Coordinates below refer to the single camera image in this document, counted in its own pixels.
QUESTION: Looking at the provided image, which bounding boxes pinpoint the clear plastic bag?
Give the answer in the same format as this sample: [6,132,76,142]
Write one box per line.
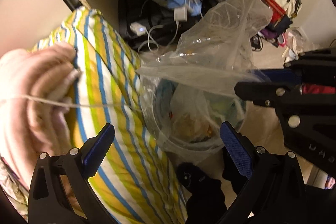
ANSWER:
[137,0,273,97]

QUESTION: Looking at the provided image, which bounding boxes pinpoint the plastic bag with food scraps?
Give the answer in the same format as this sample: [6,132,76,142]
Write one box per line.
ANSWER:
[170,84,219,143]

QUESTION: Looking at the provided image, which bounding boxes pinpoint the trash bin with liner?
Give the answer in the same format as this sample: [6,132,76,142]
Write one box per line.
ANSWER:
[140,76,246,164]

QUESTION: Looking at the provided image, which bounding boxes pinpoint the red white tote bag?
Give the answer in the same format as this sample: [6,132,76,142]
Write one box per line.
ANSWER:
[263,0,302,28]

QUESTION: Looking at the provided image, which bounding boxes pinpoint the striped yellow blue bedding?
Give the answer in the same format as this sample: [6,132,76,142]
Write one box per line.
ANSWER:
[34,7,187,223]

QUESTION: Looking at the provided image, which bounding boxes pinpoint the pink pillow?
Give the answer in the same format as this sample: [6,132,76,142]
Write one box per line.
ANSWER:
[1,43,79,188]

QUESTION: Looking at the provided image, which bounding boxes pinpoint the white charger plug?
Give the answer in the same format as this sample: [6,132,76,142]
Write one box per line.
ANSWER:
[174,6,188,22]

